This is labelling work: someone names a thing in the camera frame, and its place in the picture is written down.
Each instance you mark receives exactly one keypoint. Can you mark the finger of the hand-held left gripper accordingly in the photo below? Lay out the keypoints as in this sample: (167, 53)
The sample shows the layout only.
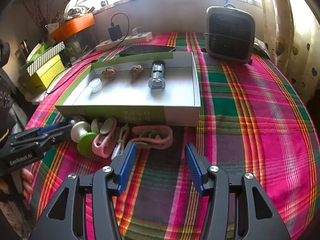
(62, 132)
(50, 129)

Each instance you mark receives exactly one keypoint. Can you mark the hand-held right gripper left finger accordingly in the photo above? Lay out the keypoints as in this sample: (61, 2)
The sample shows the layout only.
(127, 165)

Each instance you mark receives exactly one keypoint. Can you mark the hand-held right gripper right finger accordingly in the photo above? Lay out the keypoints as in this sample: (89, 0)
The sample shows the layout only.
(193, 167)

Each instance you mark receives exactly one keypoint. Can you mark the white panda-shaped massager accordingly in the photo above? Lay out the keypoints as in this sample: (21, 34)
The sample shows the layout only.
(78, 119)

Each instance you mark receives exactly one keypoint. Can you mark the white green spool massager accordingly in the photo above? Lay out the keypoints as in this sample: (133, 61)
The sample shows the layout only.
(83, 136)

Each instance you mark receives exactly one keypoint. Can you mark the pink clip with grey pad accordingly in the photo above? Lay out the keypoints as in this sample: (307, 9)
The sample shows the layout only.
(102, 146)

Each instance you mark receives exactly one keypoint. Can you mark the small white jar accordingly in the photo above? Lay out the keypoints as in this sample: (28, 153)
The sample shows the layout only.
(95, 85)

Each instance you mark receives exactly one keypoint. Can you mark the green white cardboard box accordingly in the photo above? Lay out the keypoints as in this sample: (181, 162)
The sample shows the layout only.
(130, 92)

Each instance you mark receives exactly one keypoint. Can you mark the brown walnut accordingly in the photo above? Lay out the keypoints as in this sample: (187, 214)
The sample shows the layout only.
(136, 70)
(108, 73)

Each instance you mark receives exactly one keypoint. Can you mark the black device with clear cap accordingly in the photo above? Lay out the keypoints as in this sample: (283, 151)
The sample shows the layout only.
(157, 75)

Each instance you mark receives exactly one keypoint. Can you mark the person's left hand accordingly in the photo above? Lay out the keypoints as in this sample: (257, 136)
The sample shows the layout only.
(27, 182)

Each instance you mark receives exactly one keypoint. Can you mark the yellow-green box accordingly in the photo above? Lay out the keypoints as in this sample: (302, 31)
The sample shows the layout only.
(47, 76)

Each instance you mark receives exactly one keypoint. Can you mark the person's dark clothing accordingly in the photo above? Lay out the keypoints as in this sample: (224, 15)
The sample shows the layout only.
(6, 92)

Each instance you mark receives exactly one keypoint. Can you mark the plaid blanket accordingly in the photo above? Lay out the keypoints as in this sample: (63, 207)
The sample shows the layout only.
(250, 130)

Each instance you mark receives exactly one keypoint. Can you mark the green striped box lid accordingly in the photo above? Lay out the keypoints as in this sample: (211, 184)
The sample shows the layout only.
(47, 56)

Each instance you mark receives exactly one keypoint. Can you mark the pale green jar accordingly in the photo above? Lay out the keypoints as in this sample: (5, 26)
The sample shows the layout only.
(75, 48)

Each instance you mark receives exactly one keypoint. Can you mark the orange box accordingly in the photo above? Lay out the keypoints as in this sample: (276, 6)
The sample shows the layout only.
(72, 27)

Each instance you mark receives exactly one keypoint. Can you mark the white power strip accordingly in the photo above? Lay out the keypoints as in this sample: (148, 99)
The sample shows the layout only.
(125, 42)

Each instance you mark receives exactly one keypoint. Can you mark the black charger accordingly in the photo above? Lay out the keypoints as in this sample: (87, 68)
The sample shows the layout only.
(114, 33)

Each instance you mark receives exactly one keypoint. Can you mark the black smartphone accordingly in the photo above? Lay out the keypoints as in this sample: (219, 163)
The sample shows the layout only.
(147, 51)

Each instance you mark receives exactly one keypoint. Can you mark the red berry branch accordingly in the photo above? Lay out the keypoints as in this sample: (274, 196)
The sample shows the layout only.
(37, 12)

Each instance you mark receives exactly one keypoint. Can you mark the white crumpled clutter pile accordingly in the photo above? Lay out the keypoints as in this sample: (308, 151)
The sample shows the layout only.
(75, 7)

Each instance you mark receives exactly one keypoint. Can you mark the white plug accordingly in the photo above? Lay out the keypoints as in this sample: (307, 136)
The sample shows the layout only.
(137, 31)

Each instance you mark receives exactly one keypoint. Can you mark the grey fan heater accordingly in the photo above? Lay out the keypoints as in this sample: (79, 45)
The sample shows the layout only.
(230, 33)

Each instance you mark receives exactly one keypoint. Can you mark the heart-patterned curtain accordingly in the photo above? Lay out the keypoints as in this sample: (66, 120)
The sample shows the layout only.
(287, 42)

